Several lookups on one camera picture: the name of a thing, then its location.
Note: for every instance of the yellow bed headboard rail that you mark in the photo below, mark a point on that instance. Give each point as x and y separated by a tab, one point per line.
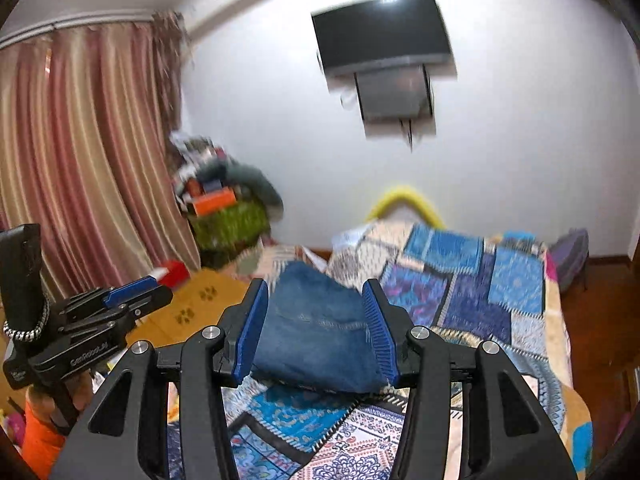
407	196

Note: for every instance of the purple grey backpack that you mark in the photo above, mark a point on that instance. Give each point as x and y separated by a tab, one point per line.
570	255

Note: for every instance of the blue denim jeans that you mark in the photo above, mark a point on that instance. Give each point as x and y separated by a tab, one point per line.
315	335

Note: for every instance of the grey box under television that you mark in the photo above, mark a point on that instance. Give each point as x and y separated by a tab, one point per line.
397	93

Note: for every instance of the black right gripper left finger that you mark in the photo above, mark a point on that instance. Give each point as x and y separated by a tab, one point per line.
123	432

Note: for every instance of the white air conditioner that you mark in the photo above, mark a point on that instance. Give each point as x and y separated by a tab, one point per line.
230	10

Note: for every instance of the blue patchwork quilt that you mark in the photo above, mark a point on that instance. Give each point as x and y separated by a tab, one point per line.
364	446

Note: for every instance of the orange paw print mat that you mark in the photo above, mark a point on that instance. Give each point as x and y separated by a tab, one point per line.
199	302

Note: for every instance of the red box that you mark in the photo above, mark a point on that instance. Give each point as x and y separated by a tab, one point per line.
171	273

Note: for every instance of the wall-mounted black television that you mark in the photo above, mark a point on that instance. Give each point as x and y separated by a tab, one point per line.
375	34

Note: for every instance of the striped pink curtain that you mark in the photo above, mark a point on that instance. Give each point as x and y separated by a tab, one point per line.
86	118

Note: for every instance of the hand holding left gripper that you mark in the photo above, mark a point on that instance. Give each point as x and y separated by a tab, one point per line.
58	407

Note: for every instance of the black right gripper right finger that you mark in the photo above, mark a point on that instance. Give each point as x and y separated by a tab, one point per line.
506	434

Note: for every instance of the colourful fleece blanket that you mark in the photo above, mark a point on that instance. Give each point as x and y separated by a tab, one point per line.
526	286

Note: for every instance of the pile of clutter by wall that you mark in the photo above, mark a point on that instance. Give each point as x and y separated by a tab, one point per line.
229	205

